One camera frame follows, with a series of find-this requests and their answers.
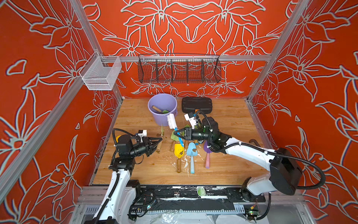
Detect light blue trowel front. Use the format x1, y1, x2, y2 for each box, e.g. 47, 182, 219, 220
186, 142, 198, 174

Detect green round sticker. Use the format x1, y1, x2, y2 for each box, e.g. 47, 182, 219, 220
197, 186, 206, 197

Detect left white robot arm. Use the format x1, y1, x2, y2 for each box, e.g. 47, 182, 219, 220
90, 128, 163, 224

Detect purple trowel pink handle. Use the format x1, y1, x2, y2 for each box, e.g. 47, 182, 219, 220
203, 141, 212, 169

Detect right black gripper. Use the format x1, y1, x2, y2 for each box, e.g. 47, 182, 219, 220
176, 125, 215, 141

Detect purple plastic bucket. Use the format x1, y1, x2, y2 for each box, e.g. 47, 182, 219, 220
148, 93, 178, 127

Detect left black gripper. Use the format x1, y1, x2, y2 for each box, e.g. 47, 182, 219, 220
128, 137, 162, 158

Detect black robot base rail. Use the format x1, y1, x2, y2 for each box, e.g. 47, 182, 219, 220
128, 185, 266, 213

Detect white wire mesh basket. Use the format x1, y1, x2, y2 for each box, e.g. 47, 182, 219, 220
79, 51, 122, 91

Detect black hex key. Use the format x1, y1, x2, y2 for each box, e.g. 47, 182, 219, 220
249, 139, 261, 147

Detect black wire wall basket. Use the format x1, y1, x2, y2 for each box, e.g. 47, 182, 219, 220
138, 53, 222, 84

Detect black plastic tool case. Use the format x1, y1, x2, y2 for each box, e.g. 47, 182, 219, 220
181, 97, 213, 114

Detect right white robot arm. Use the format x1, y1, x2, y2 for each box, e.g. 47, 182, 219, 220
167, 111, 326, 202

